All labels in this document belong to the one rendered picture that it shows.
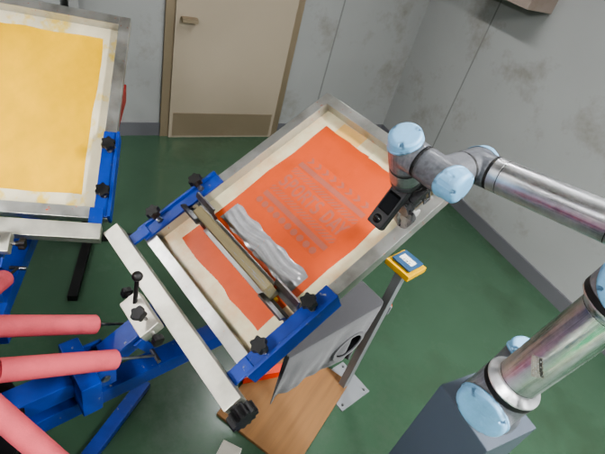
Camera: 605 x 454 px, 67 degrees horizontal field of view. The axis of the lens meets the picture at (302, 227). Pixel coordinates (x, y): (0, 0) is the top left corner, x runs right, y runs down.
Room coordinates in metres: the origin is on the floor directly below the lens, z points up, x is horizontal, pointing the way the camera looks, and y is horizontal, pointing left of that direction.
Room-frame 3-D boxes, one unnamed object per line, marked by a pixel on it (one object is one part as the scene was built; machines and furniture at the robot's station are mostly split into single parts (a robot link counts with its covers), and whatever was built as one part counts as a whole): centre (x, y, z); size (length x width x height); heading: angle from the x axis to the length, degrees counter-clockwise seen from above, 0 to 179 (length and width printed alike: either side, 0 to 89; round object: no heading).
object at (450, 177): (0.87, -0.25, 1.72); 0.11 x 0.11 x 0.08; 50
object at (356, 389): (1.53, -0.47, 0.48); 0.22 x 0.22 x 0.96; 51
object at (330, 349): (1.10, -0.20, 0.77); 0.46 x 0.09 x 0.36; 141
